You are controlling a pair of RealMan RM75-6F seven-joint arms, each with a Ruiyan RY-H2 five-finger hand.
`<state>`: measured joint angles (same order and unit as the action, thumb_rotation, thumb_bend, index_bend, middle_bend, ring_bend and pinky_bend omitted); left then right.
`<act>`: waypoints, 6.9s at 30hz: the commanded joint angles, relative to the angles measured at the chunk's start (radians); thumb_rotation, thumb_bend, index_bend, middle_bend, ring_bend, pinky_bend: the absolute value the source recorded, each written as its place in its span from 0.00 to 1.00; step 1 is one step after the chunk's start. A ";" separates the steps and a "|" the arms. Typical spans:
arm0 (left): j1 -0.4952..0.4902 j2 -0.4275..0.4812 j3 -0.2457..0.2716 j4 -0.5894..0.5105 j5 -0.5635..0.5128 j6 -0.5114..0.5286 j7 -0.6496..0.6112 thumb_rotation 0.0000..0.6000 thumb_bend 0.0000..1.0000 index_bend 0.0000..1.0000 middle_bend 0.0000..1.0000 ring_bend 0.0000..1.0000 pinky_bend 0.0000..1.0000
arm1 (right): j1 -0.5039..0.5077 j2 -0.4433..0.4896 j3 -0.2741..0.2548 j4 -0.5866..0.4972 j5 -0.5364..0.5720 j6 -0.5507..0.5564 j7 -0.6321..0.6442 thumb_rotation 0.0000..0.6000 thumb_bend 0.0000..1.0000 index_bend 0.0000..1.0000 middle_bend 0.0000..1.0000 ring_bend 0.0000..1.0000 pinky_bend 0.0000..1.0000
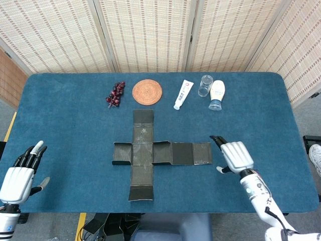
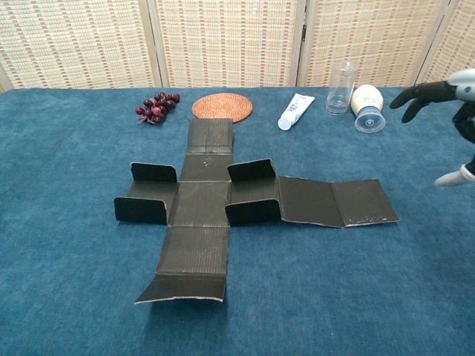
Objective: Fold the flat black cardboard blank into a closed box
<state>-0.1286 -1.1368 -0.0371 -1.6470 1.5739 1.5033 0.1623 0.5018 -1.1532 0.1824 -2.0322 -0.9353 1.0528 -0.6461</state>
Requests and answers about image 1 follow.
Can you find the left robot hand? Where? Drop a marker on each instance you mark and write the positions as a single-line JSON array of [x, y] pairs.
[[15, 180]]

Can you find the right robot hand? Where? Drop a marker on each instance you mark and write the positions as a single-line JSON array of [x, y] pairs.
[[238, 155]]

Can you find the black cardboard box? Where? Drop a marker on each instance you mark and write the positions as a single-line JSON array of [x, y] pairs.
[[141, 155]]

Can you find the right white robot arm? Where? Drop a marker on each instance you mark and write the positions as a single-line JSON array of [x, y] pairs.
[[253, 190]]

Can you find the blue carpeted table surface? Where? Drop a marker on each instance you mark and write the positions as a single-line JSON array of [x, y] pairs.
[[62, 125]]

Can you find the black furniture piece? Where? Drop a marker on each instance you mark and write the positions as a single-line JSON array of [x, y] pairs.
[[2, 150]]

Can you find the black caster wheel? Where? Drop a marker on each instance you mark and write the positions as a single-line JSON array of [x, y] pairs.
[[24, 218]]

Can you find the cream squeeze sauce bottle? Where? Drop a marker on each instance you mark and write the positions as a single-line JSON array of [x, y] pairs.
[[217, 93]]

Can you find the clear drinking glass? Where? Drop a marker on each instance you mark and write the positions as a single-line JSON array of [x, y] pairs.
[[205, 86]]

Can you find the white sneaker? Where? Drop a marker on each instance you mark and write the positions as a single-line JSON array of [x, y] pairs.
[[316, 155]]

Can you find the white toothpaste tube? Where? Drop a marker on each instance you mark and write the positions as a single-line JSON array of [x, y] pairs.
[[183, 94]]

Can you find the blue grey seat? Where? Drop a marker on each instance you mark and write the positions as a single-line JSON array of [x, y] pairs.
[[175, 228]]

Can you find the brown woven screen panel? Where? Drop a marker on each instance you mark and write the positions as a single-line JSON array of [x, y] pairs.
[[10, 80]]

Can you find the black cartons on floor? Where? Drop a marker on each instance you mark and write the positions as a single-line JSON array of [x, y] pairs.
[[113, 226]]

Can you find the round woven orange coaster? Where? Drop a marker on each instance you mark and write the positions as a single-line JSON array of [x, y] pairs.
[[147, 92]]

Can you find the dark red grape bunch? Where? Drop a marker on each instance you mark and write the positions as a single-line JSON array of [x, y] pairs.
[[116, 94]]

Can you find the beige woven folding screen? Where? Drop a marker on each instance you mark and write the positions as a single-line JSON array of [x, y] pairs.
[[148, 35]]

